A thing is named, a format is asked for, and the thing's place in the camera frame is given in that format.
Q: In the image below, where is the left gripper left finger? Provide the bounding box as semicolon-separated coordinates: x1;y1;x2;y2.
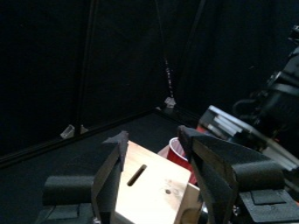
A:
35;129;131;224

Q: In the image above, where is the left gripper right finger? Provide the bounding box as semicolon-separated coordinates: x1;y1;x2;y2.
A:
177;124;299;224

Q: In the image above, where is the wooden drawer box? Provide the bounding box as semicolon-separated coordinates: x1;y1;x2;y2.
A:
112;139;205;224

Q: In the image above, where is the red plastic cup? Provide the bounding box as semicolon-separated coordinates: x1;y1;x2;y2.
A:
156;136;199;186

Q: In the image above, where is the metal frame middle bracket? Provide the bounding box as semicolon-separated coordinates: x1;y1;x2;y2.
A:
59;123;90;140

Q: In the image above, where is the metal frame corner bracket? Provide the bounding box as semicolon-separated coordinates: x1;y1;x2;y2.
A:
163;96;178;109

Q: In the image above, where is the thin frame brace cord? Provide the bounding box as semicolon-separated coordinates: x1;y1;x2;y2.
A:
154;0;175;100

